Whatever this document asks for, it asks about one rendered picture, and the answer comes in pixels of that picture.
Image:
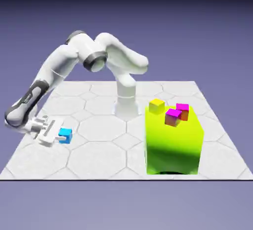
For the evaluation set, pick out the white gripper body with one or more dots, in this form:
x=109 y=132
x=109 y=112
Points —
x=50 y=132

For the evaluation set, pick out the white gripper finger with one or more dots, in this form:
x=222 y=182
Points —
x=60 y=139

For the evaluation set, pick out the small blue cube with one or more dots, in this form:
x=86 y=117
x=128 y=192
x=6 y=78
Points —
x=66 y=134

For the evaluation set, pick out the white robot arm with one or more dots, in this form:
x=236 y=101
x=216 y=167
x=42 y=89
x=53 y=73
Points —
x=59 y=60

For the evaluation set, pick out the small yellow cube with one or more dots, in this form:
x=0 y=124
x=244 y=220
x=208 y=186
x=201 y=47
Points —
x=156 y=106

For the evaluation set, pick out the small magenta cube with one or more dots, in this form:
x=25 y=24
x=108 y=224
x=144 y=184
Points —
x=183 y=111
x=172 y=117

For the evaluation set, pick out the large lime green box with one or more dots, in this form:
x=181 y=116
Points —
x=174 y=145

